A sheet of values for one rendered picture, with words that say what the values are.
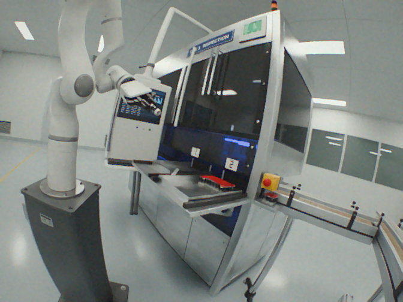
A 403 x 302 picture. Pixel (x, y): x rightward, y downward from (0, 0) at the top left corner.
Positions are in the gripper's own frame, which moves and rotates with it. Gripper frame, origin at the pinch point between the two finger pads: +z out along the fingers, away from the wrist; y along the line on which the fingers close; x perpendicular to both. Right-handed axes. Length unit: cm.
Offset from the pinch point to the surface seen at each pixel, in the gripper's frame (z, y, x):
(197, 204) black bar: 33.0, 2.1, -21.2
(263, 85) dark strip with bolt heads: 17, -59, 9
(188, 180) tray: 18.5, -15.9, -43.5
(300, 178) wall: 207, -410, -245
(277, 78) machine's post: 22, -59, 17
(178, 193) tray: 24.6, 2.6, -25.4
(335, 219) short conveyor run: 89, -29, -7
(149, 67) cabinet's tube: -82, -58, -25
